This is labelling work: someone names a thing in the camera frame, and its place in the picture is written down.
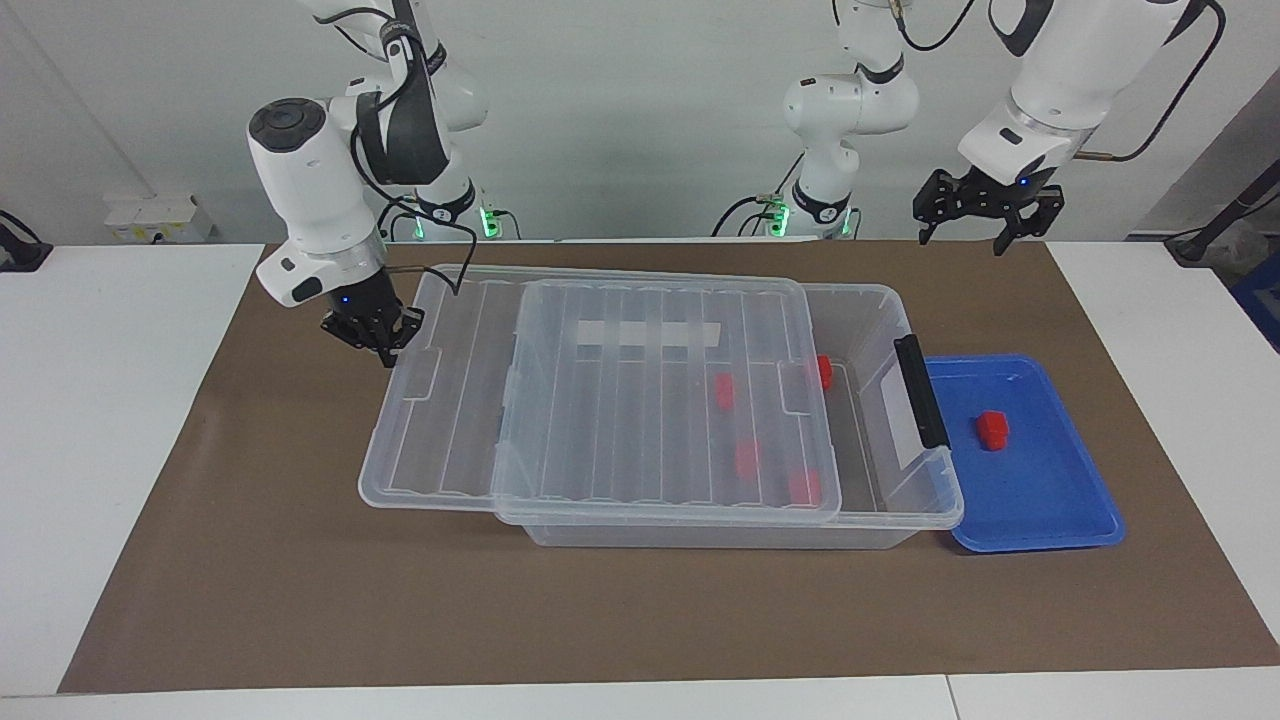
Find clear plastic box lid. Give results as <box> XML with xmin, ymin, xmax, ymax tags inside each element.
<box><xmin>358</xmin><ymin>264</ymin><xmax>843</xmax><ymax>527</ymax></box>

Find clear plastic storage box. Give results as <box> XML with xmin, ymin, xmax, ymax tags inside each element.
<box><xmin>518</xmin><ymin>268</ymin><xmax>965</xmax><ymax>550</ymax></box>

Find blue plastic tray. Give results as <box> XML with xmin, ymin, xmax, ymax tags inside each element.
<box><xmin>920</xmin><ymin>353</ymin><xmax>1127</xmax><ymax>554</ymax></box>

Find black pole stand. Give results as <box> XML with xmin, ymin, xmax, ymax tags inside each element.
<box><xmin>1165</xmin><ymin>160</ymin><xmax>1280</xmax><ymax>266</ymax></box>

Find white power strip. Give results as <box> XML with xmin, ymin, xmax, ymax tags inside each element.
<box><xmin>105</xmin><ymin>195</ymin><xmax>214</xmax><ymax>244</ymax></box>

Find white tape strip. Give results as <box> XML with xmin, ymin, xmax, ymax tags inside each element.
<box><xmin>575</xmin><ymin>321</ymin><xmax>723</xmax><ymax>350</ymax></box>

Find blue storage bin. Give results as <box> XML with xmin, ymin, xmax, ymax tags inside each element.
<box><xmin>1232</xmin><ymin>250</ymin><xmax>1280</xmax><ymax>351</ymax></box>

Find brown table mat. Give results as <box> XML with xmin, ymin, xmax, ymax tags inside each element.
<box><xmin>58</xmin><ymin>240</ymin><xmax>1280</xmax><ymax>694</ymax></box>

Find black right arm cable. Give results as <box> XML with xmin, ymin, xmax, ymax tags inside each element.
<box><xmin>350</xmin><ymin>100</ymin><xmax>479</xmax><ymax>298</ymax></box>

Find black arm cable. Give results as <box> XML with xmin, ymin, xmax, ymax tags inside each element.
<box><xmin>893</xmin><ymin>0</ymin><xmax>1227</xmax><ymax>163</ymax></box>
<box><xmin>350</xmin><ymin>100</ymin><xmax>479</xmax><ymax>298</ymax></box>

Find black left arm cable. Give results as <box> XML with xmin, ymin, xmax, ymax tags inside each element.
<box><xmin>893</xmin><ymin>0</ymin><xmax>1227</xmax><ymax>163</ymax></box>

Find black box latch handle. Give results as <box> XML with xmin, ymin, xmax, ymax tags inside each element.
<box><xmin>893</xmin><ymin>334</ymin><xmax>950</xmax><ymax>450</ymax></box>

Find black base cables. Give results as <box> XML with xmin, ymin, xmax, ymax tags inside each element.
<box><xmin>712</xmin><ymin>150</ymin><xmax>806</xmax><ymax>239</ymax></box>

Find black clamp mount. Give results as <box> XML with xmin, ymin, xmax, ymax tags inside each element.
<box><xmin>0</xmin><ymin>210</ymin><xmax>53</xmax><ymax>273</ymax></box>

